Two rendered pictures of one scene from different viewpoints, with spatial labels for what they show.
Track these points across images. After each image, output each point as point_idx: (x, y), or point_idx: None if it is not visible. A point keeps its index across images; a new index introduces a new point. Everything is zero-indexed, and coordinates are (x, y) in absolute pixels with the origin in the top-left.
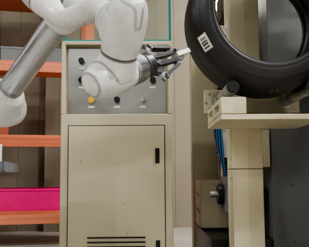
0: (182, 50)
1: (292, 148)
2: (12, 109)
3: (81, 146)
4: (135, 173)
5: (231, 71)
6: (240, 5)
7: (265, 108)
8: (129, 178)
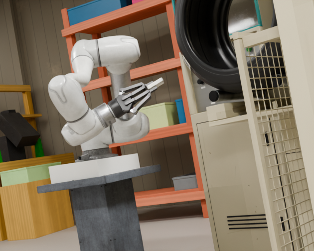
0: (153, 82)
1: None
2: (129, 128)
3: (208, 140)
4: (251, 157)
5: (209, 82)
6: None
7: None
8: (247, 162)
